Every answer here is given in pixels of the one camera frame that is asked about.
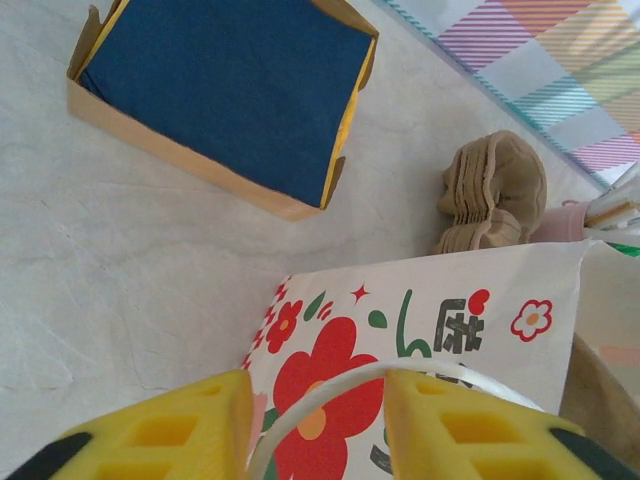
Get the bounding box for yellow paper napkin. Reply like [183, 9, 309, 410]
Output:
[319, 34, 377, 211]

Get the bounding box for cardboard napkin box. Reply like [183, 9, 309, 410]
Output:
[66, 0, 380, 224]

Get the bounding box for stack of pulp cup carriers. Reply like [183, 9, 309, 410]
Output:
[429, 129, 549, 256]

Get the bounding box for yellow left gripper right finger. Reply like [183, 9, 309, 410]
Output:
[383, 368, 640, 480]

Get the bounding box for white flower print paper bag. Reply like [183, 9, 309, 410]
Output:
[239, 238, 640, 480]

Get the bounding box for pink metal bucket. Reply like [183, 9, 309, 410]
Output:
[537, 199, 601, 244]

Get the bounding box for blue paper napkin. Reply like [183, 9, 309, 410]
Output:
[79, 0, 376, 210]

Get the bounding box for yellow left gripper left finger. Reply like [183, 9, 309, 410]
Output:
[0, 369, 254, 480]

